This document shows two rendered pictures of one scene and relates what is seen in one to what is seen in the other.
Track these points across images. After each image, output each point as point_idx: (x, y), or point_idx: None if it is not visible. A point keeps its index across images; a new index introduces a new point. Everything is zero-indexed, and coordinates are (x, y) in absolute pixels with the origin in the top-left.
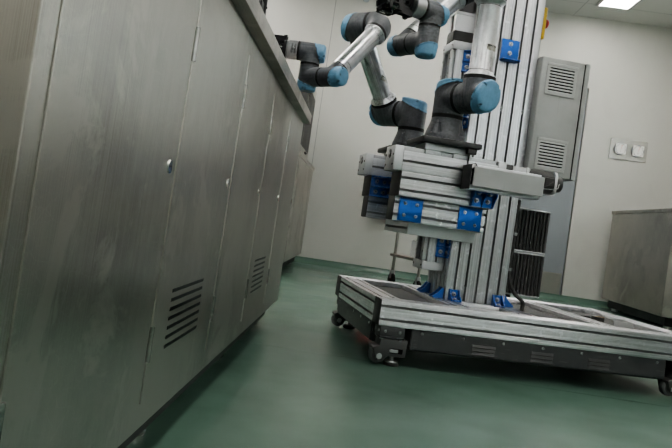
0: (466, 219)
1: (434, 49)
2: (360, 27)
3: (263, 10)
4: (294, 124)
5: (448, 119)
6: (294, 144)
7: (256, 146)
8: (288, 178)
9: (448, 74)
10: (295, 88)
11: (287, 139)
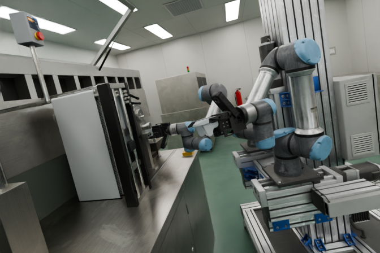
0: (321, 216)
1: (273, 142)
2: (208, 96)
3: (137, 140)
4: (189, 180)
5: (290, 161)
6: (194, 182)
7: None
8: (197, 204)
9: None
10: (173, 210)
11: (186, 207)
